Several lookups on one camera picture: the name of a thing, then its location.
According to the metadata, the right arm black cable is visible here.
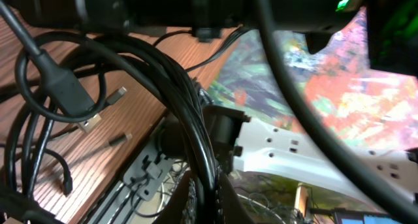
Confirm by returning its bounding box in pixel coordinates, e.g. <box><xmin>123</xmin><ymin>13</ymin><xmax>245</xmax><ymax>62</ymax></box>
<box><xmin>253</xmin><ymin>0</ymin><xmax>418</xmax><ymax>224</ymax></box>

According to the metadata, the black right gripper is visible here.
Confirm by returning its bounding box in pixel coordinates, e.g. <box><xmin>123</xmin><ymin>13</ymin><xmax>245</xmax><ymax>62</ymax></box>
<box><xmin>3</xmin><ymin>0</ymin><xmax>362</xmax><ymax>39</ymax></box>

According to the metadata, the thick black cable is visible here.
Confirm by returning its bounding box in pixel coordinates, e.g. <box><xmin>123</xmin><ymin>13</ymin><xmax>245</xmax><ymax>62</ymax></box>
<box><xmin>0</xmin><ymin>0</ymin><xmax>219</xmax><ymax>224</ymax></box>

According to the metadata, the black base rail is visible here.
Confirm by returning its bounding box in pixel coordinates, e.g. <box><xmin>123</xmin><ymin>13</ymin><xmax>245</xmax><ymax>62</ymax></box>
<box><xmin>80</xmin><ymin>119</ymin><xmax>175</xmax><ymax>224</ymax></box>

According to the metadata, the thin black cable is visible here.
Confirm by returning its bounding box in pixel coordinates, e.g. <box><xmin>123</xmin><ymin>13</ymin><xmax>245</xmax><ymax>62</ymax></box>
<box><xmin>0</xmin><ymin>27</ymin><xmax>249</xmax><ymax>199</ymax></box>

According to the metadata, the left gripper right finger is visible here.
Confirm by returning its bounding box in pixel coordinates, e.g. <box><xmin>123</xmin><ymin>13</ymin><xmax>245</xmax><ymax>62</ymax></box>
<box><xmin>218</xmin><ymin>173</ymin><xmax>255</xmax><ymax>224</ymax></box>

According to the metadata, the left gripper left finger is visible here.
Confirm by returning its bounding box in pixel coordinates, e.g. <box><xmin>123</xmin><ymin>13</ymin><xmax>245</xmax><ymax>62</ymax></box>
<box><xmin>159</xmin><ymin>171</ymin><xmax>197</xmax><ymax>224</ymax></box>

